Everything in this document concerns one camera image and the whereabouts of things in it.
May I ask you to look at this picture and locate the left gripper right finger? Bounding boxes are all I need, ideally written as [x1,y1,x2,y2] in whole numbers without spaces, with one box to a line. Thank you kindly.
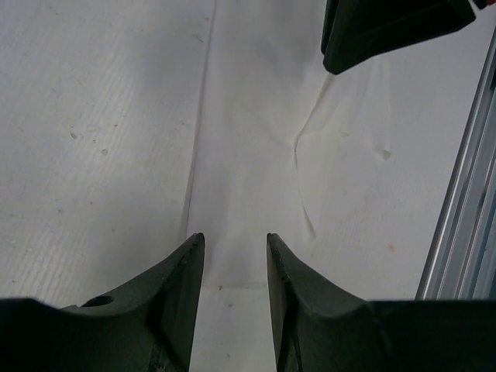
[267,233,495,372]

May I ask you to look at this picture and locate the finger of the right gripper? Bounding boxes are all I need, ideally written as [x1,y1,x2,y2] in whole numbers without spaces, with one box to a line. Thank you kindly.
[321,0,476,74]

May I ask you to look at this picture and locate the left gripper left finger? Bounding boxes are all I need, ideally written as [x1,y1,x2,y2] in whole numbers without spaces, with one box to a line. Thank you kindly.
[1,233,205,371]

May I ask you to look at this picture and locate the white underwear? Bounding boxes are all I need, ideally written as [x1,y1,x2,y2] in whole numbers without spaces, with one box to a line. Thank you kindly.
[187,1,391,371]

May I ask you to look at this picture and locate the aluminium mounting rail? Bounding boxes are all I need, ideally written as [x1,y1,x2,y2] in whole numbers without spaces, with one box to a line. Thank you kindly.
[416,43,495,300]

